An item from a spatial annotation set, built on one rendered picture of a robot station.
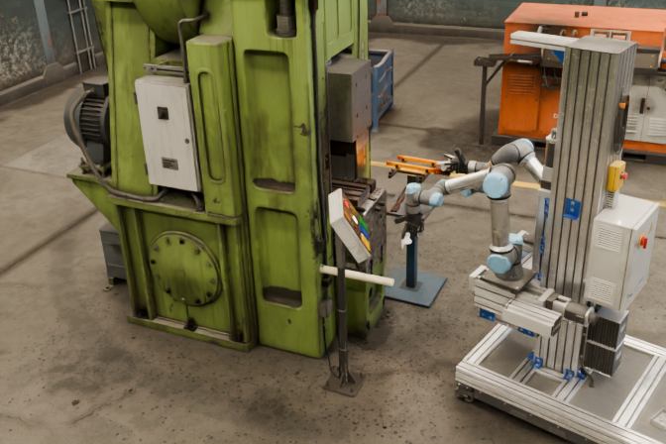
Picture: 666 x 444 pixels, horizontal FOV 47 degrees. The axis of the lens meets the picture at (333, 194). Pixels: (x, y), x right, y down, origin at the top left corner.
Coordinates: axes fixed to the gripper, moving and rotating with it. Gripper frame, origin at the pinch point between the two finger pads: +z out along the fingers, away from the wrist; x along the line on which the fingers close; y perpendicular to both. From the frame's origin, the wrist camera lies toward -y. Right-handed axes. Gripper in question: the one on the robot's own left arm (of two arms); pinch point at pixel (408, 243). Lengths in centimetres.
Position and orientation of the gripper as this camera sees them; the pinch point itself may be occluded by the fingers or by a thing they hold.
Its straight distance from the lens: 413.4
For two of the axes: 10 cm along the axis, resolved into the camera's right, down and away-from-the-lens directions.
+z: 0.3, 9.0, 4.3
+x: 6.2, -3.6, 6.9
